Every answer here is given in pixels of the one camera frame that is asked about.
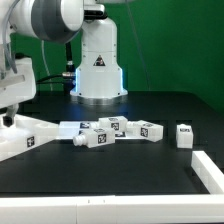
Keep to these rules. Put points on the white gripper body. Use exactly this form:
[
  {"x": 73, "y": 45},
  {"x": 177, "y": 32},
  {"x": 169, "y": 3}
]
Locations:
[{"x": 18, "y": 87}]

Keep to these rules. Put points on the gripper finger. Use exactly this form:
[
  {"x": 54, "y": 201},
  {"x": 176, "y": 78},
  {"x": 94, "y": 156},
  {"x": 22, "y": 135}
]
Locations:
[{"x": 8, "y": 119}]

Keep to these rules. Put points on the white square tabletop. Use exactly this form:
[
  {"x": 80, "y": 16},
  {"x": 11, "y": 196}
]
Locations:
[{"x": 25, "y": 134}]

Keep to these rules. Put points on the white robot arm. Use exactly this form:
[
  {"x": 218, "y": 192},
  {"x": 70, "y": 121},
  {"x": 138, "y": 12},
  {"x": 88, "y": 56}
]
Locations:
[{"x": 98, "y": 79}]

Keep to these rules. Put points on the white front fence bar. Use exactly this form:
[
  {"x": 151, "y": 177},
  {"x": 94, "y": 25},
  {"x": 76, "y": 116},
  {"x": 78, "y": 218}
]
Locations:
[{"x": 201, "y": 209}]

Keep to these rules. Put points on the white fence bar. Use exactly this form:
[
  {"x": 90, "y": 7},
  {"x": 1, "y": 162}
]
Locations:
[
  {"x": 208, "y": 172},
  {"x": 201, "y": 209}
]

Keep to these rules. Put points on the white right fence bar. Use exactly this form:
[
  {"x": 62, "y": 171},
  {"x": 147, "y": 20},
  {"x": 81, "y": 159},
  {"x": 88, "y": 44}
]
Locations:
[{"x": 208, "y": 172}]

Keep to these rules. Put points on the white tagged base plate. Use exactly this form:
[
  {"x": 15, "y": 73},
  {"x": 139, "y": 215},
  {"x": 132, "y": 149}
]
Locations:
[{"x": 69, "y": 129}]

